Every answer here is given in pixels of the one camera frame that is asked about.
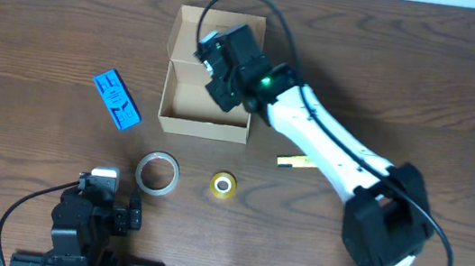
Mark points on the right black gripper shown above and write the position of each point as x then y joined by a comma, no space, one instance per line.
213,92

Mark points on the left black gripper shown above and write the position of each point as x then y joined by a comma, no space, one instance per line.
134,219

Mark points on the clear tape roll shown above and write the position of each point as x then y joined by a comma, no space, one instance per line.
157,173

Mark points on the brown cardboard box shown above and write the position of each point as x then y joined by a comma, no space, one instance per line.
186,107

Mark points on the small yellow tape roll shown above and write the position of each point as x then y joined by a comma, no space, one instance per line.
223,185

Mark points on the yellow highlighter pen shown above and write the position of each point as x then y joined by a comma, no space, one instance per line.
294,161

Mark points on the blue plastic block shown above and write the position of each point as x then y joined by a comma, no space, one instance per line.
117,99

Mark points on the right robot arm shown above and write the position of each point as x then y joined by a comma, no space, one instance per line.
385,220

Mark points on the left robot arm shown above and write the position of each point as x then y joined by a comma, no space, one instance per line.
85,219

